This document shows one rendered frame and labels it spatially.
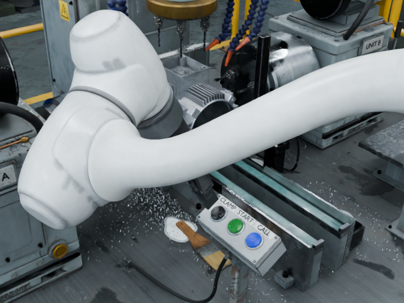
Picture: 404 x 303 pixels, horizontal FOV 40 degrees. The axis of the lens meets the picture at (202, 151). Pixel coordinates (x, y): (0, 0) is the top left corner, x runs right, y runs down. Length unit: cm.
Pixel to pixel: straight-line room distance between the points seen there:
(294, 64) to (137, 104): 93
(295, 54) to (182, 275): 71
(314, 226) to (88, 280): 55
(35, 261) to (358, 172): 98
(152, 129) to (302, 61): 88
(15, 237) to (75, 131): 57
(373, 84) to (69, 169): 35
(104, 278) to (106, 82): 70
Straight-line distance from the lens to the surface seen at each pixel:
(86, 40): 72
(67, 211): 67
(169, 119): 82
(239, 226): 104
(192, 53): 159
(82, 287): 132
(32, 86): 417
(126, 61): 73
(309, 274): 129
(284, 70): 157
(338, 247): 133
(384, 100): 61
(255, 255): 101
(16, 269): 128
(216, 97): 142
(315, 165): 174
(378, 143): 167
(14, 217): 118
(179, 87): 144
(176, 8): 135
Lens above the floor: 174
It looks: 32 degrees down
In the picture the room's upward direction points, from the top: 1 degrees clockwise
